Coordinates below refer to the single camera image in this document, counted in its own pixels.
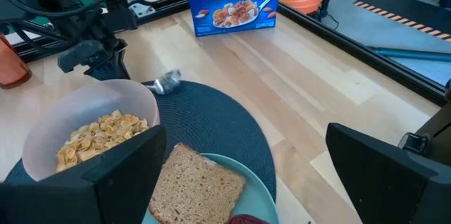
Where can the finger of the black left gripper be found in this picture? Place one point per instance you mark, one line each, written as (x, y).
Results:
(111, 70)
(88, 55)

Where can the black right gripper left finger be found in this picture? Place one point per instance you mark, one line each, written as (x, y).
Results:
(88, 192)

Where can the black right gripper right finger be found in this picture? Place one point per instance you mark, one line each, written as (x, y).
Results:
(394, 181)

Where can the silver spoon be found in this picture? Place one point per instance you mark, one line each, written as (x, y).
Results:
(167, 82)

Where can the brown bread slice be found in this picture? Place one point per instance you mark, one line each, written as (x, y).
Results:
(197, 188)

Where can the blue almond cereal box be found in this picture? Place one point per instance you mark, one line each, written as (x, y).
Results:
(232, 5)

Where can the red fruit piece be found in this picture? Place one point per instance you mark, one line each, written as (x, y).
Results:
(246, 219)

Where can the pink translucent bowl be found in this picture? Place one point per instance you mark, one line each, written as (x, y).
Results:
(84, 100)

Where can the golden cereal flakes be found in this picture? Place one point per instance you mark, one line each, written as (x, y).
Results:
(98, 136)

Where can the orange translucent cup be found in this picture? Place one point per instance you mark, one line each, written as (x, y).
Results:
(12, 65)

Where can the round dark woven placemat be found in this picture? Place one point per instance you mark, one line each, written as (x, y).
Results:
(211, 122)

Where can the green plate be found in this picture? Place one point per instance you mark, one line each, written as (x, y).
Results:
(257, 196)

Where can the hazard striped floor strip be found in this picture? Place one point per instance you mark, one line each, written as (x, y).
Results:
(405, 12)

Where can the silver corner bracket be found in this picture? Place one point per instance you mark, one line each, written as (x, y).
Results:
(141, 9)

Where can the black aluminium table frame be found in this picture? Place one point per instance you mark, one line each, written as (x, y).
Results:
(352, 46)

